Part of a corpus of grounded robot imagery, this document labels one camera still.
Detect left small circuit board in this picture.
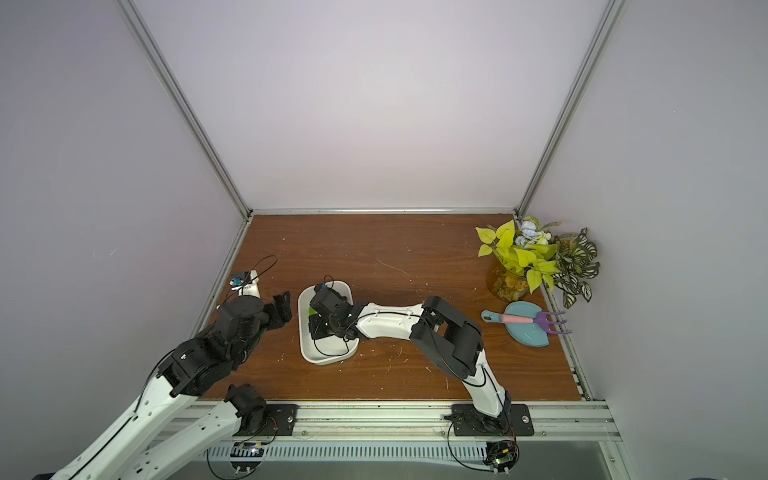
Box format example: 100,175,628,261
229,442,266,478

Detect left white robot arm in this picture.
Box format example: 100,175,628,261
51,292,293,479

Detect white ribbed cable duct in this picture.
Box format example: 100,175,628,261
198,440,486,463

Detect small circuit board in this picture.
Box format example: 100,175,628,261
483,439,520,475
229,442,266,478

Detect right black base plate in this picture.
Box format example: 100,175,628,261
444,403,535,437

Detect teal leaf-shaped dish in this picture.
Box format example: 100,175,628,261
504,301,550,348

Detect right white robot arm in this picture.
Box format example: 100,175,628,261
305,283,510,422

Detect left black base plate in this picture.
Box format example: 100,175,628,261
237,403,299,437

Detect pink purple toy fork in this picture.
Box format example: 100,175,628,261
481,310,571,335

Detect white oval storage box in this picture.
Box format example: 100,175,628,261
297,285,360,366

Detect striped dark leaf plant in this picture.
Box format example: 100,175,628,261
554,228,600,309

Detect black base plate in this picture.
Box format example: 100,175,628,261
444,403,535,437
237,403,299,437

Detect yellow-green potted plant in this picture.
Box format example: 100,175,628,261
475,216,560,302

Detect right small circuit board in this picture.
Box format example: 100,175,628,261
483,439,520,475

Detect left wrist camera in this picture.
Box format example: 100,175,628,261
229,269,260,297

